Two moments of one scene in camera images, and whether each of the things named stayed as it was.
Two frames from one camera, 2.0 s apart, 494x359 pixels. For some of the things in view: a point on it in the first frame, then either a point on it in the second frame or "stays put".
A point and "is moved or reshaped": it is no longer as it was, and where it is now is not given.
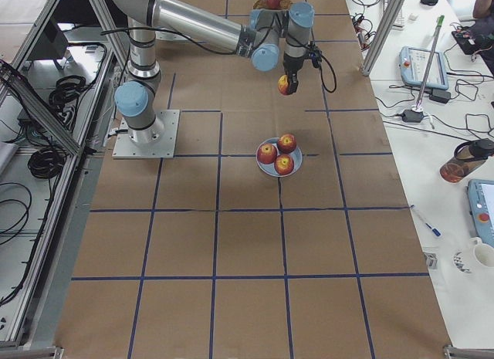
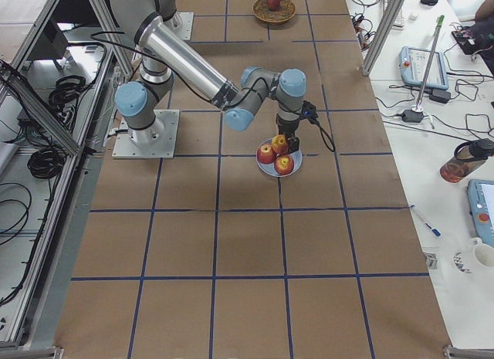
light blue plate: (269, 169) stays put
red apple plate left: (267, 154) stays put
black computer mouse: (431, 0) stays put
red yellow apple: (282, 84) is moved or reshaped
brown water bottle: (468, 157) stays put
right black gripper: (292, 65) → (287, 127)
